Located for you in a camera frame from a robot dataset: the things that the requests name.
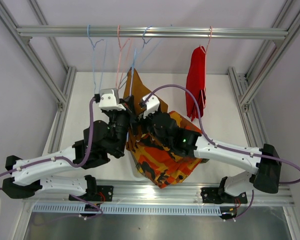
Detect white plastic basket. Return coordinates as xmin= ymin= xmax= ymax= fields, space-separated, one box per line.
xmin=129 ymin=153 xmax=148 ymax=182

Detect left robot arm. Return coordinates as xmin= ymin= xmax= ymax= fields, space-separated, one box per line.
xmin=1 ymin=93 xmax=136 ymax=201

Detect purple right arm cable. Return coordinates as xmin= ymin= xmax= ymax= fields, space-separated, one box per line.
xmin=139 ymin=84 xmax=300 ymax=222

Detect pink hanger of yellow camouflage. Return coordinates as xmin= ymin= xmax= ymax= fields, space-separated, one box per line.
xmin=116 ymin=24 xmax=134 ymax=87

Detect pink hanger of red trousers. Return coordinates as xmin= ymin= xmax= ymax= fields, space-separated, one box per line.
xmin=200 ymin=26 xmax=213 ymax=109

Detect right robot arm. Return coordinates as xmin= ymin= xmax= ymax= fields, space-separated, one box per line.
xmin=140 ymin=111 xmax=282 ymax=202

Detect red trousers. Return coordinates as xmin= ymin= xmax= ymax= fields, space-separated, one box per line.
xmin=186 ymin=45 xmax=207 ymax=117

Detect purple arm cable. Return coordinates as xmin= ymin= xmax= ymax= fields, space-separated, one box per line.
xmin=139 ymin=84 xmax=300 ymax=222
xmin=0 ymin=97 xmax=105 ymax=221

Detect blue hanger of yellow trousers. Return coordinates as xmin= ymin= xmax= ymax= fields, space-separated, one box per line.
xmin=86 ymin=24 xmax=108 ymax=101

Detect orange brown camouflage trousers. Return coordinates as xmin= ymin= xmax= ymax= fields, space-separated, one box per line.
xmin=129 ymin=111 xmax=203 ymax=189

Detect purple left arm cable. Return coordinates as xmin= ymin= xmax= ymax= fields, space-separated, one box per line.
xmin=0 ymin=97 xmax=105 ymax=221

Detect slotted cable duct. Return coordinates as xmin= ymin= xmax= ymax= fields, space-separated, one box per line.
xmin=32 ymin=203 xmax=222 ymax=216

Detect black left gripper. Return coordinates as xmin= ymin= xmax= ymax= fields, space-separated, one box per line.
xmin=105 ymin=95 xmax=140 ymax=156

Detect aluminium frame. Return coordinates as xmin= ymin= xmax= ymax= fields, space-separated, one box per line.
xmin=0 ymin=1 xmax=294 ymax=204

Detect blue hanger of orange camouflage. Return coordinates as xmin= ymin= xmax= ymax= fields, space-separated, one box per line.
xmin=119 ymin=24 xmax=173 ymax=88

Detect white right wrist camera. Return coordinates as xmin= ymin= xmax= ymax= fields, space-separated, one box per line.
xmin=139 ymin=93 xmax=160 ymax=119

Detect blue hanger of brown trousers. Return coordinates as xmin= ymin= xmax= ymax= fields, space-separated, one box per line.
xmin=129 ymin=48 xmax=138 ymax=97

